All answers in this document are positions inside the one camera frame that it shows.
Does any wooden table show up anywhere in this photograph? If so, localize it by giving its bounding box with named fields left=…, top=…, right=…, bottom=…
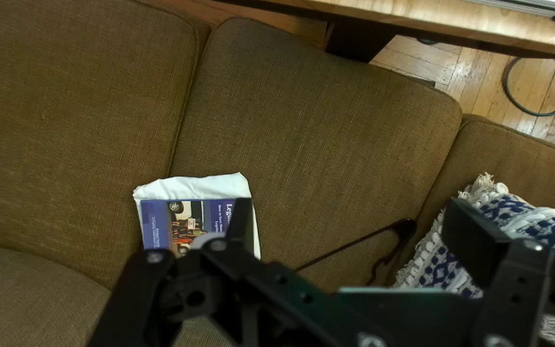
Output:
left=251, top=0, right=555, bottom=55

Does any black cable on floor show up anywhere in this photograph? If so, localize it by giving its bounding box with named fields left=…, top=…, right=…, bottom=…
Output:
left=502, top=55, right=555, bottom=119

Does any brown fabric couch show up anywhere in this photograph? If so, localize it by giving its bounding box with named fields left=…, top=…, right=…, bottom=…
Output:
left=0, top=0, right=555, bottom=347

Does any purple Legoland guidebook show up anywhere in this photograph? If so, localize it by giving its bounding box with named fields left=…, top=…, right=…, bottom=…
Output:
left=134, top=171, right=253, bottom=256

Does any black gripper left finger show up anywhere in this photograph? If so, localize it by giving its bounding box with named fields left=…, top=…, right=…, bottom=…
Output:
left=226, top=198, right=253, bottom=250

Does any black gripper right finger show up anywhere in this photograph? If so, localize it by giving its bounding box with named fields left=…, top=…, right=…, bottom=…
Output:
left=442, top=198, right=554, bottom=296

